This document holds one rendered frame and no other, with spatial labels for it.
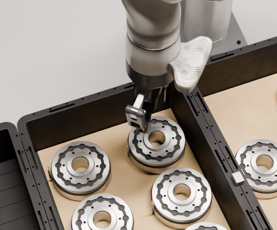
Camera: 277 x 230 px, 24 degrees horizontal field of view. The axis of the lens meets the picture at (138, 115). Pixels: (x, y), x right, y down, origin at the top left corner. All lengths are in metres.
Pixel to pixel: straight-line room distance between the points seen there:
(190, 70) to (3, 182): 0.45
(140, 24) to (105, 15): 0.73
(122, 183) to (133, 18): 0.42
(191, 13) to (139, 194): 0.38
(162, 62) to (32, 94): 0.60
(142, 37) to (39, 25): 0.73
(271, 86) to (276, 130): 0.10
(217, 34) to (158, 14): 0.54
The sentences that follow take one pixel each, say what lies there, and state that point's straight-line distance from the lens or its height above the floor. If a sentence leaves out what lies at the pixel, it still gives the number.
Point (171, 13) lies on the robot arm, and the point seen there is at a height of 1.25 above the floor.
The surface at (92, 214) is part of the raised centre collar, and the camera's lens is 1.11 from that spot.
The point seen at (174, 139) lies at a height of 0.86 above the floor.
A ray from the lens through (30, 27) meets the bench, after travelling 1.56.
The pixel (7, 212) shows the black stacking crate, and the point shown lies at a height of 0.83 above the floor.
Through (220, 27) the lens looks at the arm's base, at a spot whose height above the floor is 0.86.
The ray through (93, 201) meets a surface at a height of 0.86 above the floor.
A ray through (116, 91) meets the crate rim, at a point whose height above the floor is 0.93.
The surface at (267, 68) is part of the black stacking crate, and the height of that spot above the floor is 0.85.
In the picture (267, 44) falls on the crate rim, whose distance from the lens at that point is 1.23.
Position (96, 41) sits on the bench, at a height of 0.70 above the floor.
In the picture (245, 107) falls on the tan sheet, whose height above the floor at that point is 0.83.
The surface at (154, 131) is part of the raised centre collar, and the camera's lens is 1.18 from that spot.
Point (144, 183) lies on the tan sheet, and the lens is 1.17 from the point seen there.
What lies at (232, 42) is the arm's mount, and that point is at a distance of 1.40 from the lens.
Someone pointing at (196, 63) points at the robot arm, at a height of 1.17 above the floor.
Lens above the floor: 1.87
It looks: 57 degrees down
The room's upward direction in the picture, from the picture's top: straight up
